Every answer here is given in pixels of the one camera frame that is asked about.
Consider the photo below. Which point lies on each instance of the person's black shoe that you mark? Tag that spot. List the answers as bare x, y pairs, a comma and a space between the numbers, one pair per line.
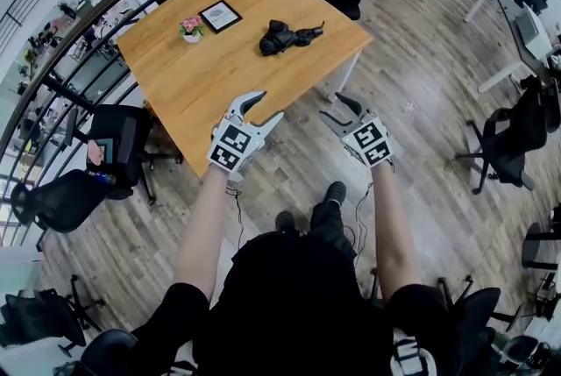
285, 221
335, 192

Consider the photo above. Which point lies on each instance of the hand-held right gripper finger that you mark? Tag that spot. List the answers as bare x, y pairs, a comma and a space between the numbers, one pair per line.
355, 103
337, 129

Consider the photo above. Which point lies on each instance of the pink flowers in white pot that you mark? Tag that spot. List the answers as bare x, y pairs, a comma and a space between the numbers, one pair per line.
191, 27

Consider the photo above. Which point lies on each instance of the pink pouch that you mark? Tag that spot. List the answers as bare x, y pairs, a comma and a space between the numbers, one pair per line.
94, 153

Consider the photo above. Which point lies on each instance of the black umbrella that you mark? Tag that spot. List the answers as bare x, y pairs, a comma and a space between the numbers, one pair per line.
276, 42

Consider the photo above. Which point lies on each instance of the teal box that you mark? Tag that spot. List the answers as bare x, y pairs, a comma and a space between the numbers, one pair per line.
107, 148

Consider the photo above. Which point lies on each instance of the wooden table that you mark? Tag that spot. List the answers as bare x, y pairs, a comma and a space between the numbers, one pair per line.
197, 80

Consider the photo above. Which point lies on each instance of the person's left forearm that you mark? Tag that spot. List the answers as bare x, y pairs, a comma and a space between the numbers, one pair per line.
203, 229

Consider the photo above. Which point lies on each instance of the white legged dark desk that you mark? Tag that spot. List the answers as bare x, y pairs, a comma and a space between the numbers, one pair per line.
510, 28

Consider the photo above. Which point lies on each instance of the person's left black shoe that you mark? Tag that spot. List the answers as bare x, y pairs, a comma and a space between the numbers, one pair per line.
285, 221

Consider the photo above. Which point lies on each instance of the white black waist pack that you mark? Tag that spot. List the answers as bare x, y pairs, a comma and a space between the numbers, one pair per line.
412, 354

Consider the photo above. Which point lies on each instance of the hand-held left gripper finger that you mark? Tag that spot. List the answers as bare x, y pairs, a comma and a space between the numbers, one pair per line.
269, 128
239, 104

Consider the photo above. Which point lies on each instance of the person's black trousers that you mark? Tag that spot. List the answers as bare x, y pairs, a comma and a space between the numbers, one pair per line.
328, 225

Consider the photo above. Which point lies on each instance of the person's right forearm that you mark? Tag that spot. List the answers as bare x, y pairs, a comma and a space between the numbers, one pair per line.
392, 234

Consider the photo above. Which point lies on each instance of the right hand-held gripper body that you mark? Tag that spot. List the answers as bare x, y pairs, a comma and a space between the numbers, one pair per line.
370, 144

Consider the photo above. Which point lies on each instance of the person's right black shoe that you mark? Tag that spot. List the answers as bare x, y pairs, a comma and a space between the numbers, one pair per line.
335, 192

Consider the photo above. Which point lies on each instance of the black framed picture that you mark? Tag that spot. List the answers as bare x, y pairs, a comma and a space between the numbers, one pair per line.
220, 16

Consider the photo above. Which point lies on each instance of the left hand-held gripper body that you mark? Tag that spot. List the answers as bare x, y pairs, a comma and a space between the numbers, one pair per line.
234, 146

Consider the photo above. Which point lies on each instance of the person's black shirt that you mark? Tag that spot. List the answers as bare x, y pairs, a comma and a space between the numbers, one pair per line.
289, 304

